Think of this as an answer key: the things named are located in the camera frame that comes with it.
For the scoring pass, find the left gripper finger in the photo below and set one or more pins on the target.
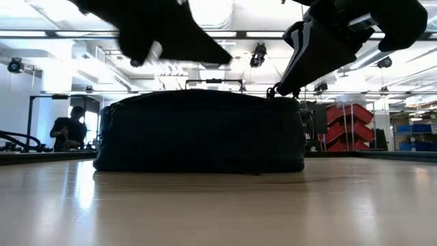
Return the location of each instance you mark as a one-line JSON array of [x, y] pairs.
[[134, 49], [191, 44]]

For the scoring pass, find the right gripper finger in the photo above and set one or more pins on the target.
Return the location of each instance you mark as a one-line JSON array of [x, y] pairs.
[[290, 41], [324, 54]]

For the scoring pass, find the dark blue Outdoor Products backpack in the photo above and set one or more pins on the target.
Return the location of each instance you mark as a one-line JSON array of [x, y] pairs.
[[198, 133]]

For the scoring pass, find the black monitor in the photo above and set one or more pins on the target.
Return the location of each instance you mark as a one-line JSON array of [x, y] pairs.
[[319, 118]]

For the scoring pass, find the rack of red bins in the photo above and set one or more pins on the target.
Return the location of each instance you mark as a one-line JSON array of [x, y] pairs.
[[355, 131]]

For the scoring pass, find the black bin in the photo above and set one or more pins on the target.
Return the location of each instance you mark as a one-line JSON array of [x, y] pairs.
[[379, 138]]

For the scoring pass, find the person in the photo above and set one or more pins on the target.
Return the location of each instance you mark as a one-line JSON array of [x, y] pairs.
[[68, 131]]

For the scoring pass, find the shelf with blue bins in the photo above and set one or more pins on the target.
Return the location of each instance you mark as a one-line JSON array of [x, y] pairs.
[[414, 129]]

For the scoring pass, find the black ceiling-mounted camera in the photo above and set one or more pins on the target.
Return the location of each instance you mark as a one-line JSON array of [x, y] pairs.
[[258, 54], [15, 65], [136, 63], [384, 62], [321, 87]]

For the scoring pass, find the black metal workstation frame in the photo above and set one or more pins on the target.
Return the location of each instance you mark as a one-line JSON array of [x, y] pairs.
[[30, 116]]

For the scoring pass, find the black metal table frame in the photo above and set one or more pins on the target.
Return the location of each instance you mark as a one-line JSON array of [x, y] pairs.
[[41, 157]]

